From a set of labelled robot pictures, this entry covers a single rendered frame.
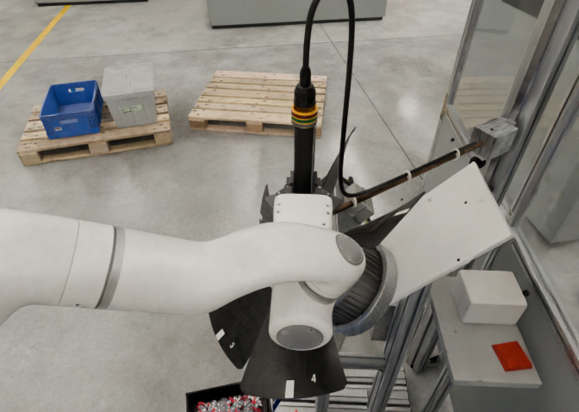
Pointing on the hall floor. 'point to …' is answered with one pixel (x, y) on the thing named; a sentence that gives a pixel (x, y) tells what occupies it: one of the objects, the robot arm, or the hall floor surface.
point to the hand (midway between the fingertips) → (303, 183)
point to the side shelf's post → (438, 392)
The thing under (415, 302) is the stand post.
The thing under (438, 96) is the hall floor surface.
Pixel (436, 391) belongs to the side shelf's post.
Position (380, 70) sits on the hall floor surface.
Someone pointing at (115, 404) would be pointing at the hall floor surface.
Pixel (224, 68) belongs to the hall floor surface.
